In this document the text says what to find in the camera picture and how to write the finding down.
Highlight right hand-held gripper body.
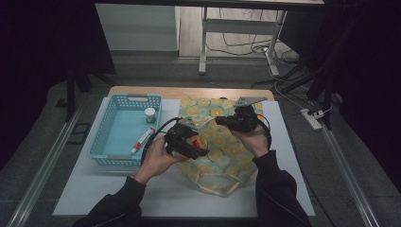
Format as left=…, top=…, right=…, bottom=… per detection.
left=231, top=96, right=269, bottom=133

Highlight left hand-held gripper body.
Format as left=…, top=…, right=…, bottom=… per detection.
left=164, top=116, right=202, bottom=158

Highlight round tin with red label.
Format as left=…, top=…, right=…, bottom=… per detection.
left=186, top=134, right=209, bottom=151

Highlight orange floral tote bag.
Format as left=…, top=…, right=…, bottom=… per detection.
left=175, top=96, right=265, bottom=199

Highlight red and white tube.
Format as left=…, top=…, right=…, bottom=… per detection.
left=131, top=126, right=157, bottom=155

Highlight small jar with white lid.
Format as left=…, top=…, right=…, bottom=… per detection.
left=144, top=107, right=157, bottom=124

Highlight blue plastic basket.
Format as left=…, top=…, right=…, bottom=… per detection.
left=88, top=93, right=164, bottom=167

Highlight person's right hand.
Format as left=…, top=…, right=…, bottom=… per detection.
left=232, top=123, right=272, bottom=159

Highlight person's left hand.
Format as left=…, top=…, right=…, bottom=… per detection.
left=133, top=135, right=191, bottom=185

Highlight white power strip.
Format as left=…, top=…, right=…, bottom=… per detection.
left=300, top=108, right=325, bottom=131

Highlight black metal stand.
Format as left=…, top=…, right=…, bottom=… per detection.
left=279, top=61, right=342, bottom=131
left=64, top=61, right=118, bottom=123

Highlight white table mat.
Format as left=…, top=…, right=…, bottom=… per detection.
left=52, top=96, right=316, bottom=218

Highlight grey cabinet panel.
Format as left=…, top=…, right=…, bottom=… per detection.
left=95, top=3, right=181, bottom=52

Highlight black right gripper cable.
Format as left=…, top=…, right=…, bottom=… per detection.
left=256, top=113, right=273, bottom=151

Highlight white floor cable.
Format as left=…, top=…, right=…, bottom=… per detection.
left=268, top=62, right=334, bottom=115

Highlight black floor cables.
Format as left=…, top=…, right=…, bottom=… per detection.
left=206, top=8, right=304, bottom=90

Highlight white desk frame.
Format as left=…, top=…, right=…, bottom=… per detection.
left=198, top=6, right=288, bottom=77

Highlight black square floor frame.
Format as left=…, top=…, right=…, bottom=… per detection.
left=67, top=122, right=92, bottom=146

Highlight aluminium rail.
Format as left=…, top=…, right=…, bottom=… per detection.
left=318, top=122, right=382, bottom=227
left=6, top=103, right=85, bottom=227

